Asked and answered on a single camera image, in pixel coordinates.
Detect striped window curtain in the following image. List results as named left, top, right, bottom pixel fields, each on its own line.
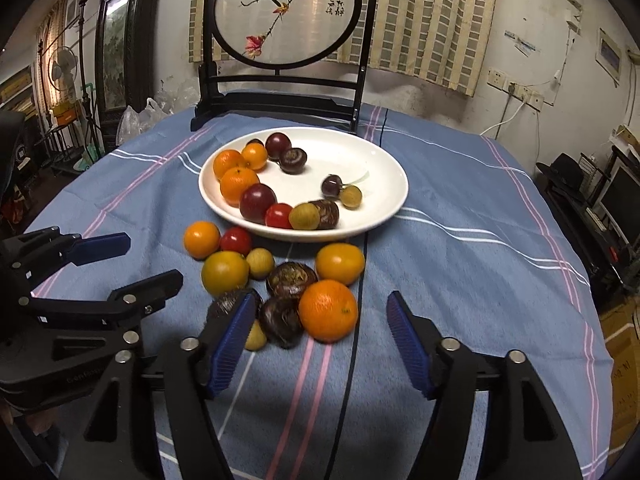
left=189, top=0, right=495, bottom=96

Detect orange mandarin of pile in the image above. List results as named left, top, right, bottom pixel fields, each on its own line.
left=314, top=243, right=366, bottom=286
left=183, top=221, right=220, bottom=260

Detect round embroidered screen stand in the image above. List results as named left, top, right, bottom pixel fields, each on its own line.
left=191, top=0, right=378, bottom=131

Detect dark wooden framed mirror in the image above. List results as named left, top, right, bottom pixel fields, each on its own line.
left=94, top=0, right=157, bottom=152

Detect small yellow longan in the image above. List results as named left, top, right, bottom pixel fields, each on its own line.
left=246, top=247, right=276, bottom=281

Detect dark red plum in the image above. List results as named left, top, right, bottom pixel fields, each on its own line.
left=240, top=183, right=277, bottom=224

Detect yellow orange citrus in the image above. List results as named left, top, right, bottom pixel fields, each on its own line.
left=201, top=252, right=250, bottom=297

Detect orange mandarin right of pile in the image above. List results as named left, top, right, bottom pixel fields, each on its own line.
left=314, top=243, right=366, bottom=286

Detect standing fan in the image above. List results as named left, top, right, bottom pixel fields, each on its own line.
left=47, top=47, right=78, bottom=106

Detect wall power strip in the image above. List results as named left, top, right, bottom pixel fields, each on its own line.
left=486, top=67, right=544, bottom=112

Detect blue striped tablecloth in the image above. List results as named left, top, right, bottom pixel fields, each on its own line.
left=35, top=107, right=613, bottom=479

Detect large orange mandarin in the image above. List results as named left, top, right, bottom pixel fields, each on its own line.
left=220, top=167, right=259, bottom=207

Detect white plastic bags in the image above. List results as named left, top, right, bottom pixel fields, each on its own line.
left=116, top=78, right=201, bottom=146

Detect red cherry tomato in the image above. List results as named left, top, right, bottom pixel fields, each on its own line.
left=220, top=226, right=253, bottom=257

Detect television set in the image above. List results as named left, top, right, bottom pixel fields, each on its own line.
left=594, top=154, right=639, bottom=252

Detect big orange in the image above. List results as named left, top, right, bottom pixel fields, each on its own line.
left=298, top=280, right=359, bottom=344

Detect orange mandarin left of pile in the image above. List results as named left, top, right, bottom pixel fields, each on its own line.
left=183, top=221, right=220, bottom=260

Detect white round plate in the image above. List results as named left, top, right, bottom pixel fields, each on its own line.
left=198, top=127, right=409, bottom=243

